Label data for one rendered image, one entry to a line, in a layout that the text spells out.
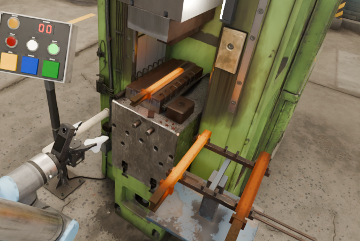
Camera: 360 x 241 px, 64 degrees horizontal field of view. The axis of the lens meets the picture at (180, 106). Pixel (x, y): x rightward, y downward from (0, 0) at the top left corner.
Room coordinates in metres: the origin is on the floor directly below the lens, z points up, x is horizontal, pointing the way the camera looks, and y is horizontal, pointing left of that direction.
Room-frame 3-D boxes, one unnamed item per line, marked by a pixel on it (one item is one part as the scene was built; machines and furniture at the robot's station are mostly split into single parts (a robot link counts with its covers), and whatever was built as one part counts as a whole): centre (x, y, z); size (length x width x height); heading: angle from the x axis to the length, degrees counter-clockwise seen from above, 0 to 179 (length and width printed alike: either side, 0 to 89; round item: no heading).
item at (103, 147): (1.37, 0.45, 0.36); 0.09 x 0.07 x 0.12; 64
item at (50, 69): (1.15, 0.62, 1.01); 0.07 x 0.05 x 0.07; 89
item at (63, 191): (1.28, 0.72, 0.05); 0.22 x 0.22 x 0.09; 64
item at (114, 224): (1.06, 0.20, 0.01); 0.58 x 0.39 x 0.01; 64
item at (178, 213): (0.72, -0.18, 0.71); 0.40 x 0.30 x 0.02; 67
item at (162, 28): (1.29, 0.09, 1.32); 0.42 x 0.20 x 0.10; 154
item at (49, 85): (1.28, 0.71, 0.54); 0.04 x 0.04 x 1.08; 64
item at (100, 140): (0.74, 0.27, 0.97); 0.09 x 0.03 x 0.06; 122
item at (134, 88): (1.29, 0.09, 0.96); 0.42 x 0.20 x 0.09; 154
